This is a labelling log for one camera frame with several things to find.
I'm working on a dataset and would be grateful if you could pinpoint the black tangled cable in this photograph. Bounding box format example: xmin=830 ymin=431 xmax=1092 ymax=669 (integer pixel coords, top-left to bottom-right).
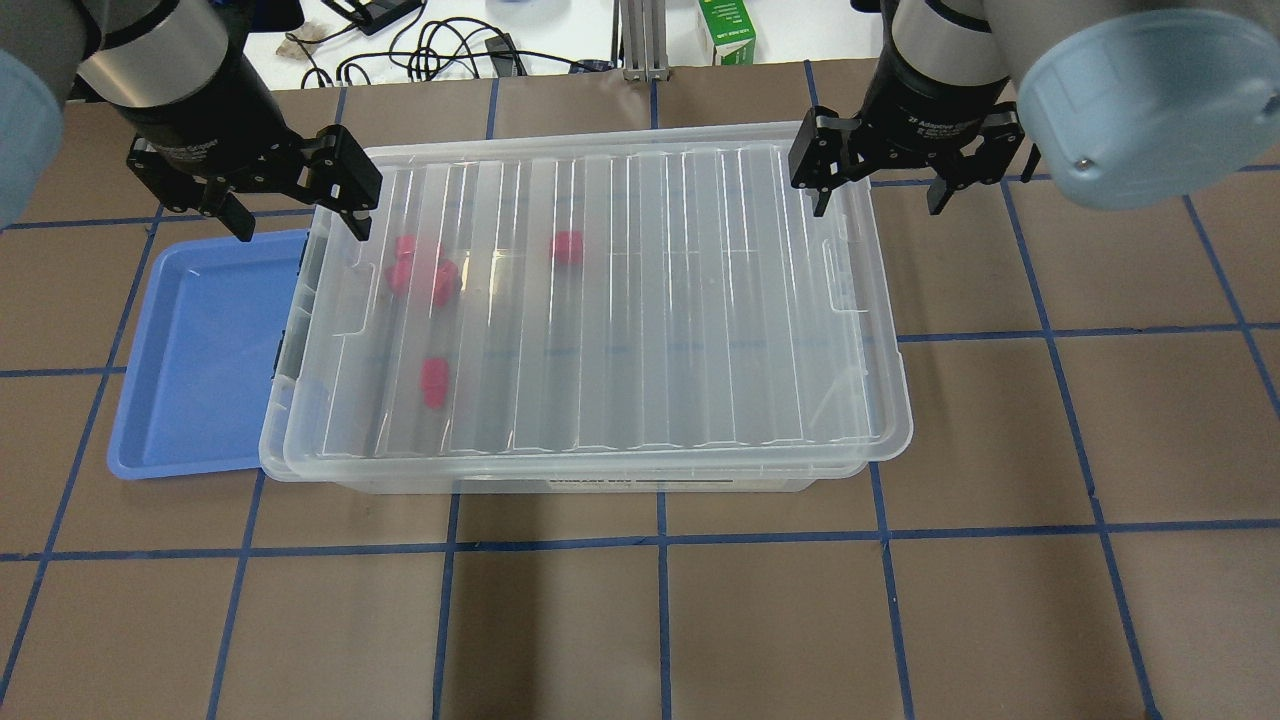
xmin=300 ymin=18 xmax=611 ymax=88

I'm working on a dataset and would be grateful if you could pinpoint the red block upper left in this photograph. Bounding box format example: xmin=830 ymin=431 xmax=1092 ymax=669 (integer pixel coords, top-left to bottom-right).
xmin=393 ymin=234 xmax=419 ymax=270

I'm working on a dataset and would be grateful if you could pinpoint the red block lower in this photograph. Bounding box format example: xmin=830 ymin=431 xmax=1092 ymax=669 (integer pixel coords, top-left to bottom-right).
xmin=419 ymin=356 xmax=452 ymax=410

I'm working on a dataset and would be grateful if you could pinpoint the black power adapter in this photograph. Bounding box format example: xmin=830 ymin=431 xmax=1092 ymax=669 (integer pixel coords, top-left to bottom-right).
xmin=485 ymin=33 xmax=529 ymax=78

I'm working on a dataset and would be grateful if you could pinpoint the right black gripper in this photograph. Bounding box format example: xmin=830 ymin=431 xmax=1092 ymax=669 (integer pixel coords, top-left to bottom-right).
xmin=788 ymin=55 xmax=1027 ymax=218

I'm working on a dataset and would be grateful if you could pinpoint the aluminium frame post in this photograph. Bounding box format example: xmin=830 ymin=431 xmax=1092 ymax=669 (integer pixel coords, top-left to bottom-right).
xmin=612 ymin=0 xmax=669 ymax=82

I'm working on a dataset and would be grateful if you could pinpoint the red block beside it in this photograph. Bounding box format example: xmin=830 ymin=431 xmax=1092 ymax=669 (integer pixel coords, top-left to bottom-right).
xmin=385 ymin=258 xmax=461 ymax=307

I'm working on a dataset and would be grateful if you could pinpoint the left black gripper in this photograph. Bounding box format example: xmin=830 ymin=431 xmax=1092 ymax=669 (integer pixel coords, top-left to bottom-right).
xmin=125 ymin=60 xmax=381 ymax=243

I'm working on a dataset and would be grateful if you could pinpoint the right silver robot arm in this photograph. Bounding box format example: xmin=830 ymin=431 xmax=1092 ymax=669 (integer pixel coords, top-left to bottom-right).
xmin=788 ymin=1 xmax=1279 ymax=217

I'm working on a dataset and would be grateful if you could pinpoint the clear plastic storage box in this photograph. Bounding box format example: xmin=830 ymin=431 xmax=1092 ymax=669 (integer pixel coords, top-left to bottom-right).
xmin=260 ymin=237 xmax=913 ymax=495

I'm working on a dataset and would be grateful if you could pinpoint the red block centre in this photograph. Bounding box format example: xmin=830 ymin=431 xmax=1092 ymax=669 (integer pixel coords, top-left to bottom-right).
xmin=550 ymin=231 xmax=585 ymax=266

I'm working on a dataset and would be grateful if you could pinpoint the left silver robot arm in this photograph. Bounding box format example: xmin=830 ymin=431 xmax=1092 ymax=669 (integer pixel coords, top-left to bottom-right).
xmin=1 ymin=1 xmax=381 ymax=242

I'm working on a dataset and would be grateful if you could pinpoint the clear plastic box lid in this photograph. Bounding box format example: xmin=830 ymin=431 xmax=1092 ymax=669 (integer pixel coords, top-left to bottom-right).
xmin=259 ymin=123 xmax=913 ymax=495

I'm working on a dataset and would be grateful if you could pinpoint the green white carton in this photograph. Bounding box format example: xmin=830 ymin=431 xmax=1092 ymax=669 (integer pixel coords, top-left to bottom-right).
xmin=695 ymin=0 xmax=758 ymax=67

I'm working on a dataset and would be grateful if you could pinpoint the blue plastic tray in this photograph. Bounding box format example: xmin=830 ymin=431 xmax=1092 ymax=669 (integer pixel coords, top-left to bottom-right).
xmin=108 ymin=229 xmax=307 ymax=480

